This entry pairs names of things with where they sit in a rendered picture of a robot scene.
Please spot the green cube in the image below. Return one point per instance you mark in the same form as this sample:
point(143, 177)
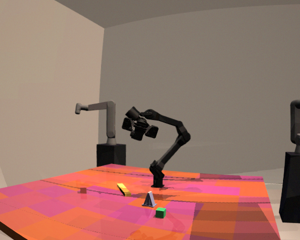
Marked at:
point(160, 212)

